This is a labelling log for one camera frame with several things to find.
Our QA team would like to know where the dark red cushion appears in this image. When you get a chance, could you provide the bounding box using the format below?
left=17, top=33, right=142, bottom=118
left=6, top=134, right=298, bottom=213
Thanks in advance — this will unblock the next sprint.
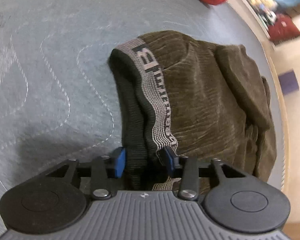
left=268, top=14, right=300, bottom=45

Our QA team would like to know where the purple foam block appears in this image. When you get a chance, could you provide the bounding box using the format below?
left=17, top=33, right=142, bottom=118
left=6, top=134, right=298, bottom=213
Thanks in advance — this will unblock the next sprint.
left=278, top=70, right=299, bottom=95

